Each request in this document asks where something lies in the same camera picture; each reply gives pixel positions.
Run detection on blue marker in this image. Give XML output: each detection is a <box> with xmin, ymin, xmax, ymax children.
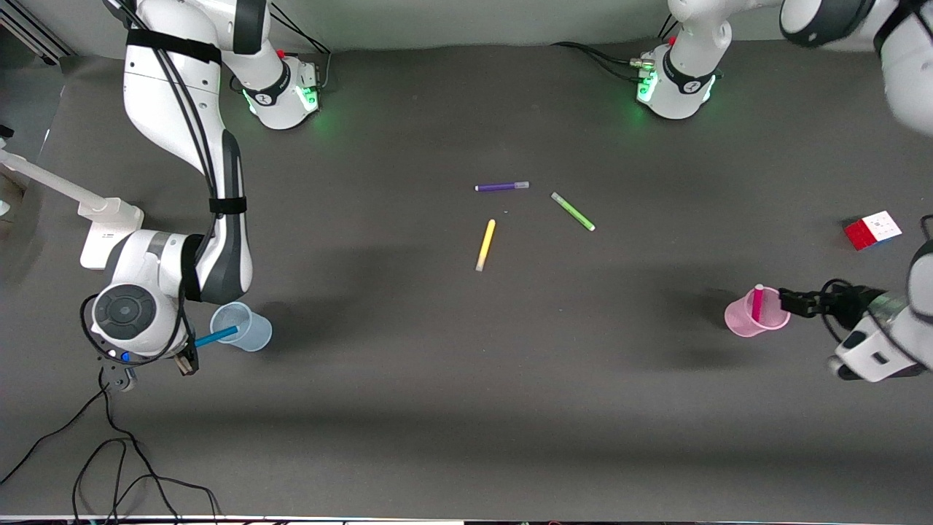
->
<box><xmin>193</xmin><ymin>325</ymin><xmax>241</xmax><ymax>349</ymax></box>

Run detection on pink plastic cup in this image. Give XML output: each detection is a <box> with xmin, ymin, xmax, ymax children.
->
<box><xmin>724</xmin><ymin>286</ymin><xmax>792</xmax><ymax>339</ymax></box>

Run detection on light blue plastic cup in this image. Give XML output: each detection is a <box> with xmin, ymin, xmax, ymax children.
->
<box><xmin>209</xmin><ymin>301</ymin><xmax>274</xmax><ymax>354</ymax></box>

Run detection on rubik's cube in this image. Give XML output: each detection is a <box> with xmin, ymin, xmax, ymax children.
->
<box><xmin>843</xmin><ymin>210</ymin><xmax>904</xmax><ymax>252</ymax></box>

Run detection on white stand with base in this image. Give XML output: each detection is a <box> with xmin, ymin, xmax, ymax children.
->
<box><xmin>0</xmin><ymin>149</ymin><xmax>145</xmax><ymax>271</ymax></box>

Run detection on green marker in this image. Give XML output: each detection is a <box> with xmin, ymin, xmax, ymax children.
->
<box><xmin>550</xmin><ymin>191</ymin><xmax>597</xmax><ymax>233</ymax></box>

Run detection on yellow marker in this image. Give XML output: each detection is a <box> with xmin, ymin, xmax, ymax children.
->
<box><xmin>475</xmin><ymin>218</ymin><xmax>498</xmax><ymax>273</ymax></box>

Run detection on black left arm cable harness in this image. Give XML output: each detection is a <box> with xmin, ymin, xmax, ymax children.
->
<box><xmin>819</xmin><ymin>214</ymin><xmax>933</xmax><ymax>345</ymax></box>

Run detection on thin black loose cable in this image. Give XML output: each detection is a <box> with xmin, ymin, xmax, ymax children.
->
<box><xmin>0</xmin><ymin>365</ymin><xmax>221</xmax><ymax>523</ymax></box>

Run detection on black left arm base cables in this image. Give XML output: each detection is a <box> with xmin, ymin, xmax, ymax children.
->
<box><xmin>551</xmin><ymin>15</ymin><xmax>683</xmax><ymax>82</ymax></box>

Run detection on black arm base cables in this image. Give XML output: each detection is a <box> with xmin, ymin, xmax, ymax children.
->
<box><xmin>271</xmin><ymin>10</ymin><xmax>335</xmax><ymax>94</ymax></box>
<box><xmin>551</xmin><ymin>15</ymin><xmax>683</xmax><ymax>82</ymax></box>

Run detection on black right arm base cables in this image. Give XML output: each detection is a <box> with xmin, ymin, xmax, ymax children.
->
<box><xmin>271</xmin><ymin>10</ymin><xmax>335</xmax><ymax>94</ymax></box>

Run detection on aluminium profile rail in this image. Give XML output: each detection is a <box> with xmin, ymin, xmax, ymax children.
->
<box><xmin>0</xmin><ymin>0</ymin><xmax>75</xmax><ymax>63</ymax></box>

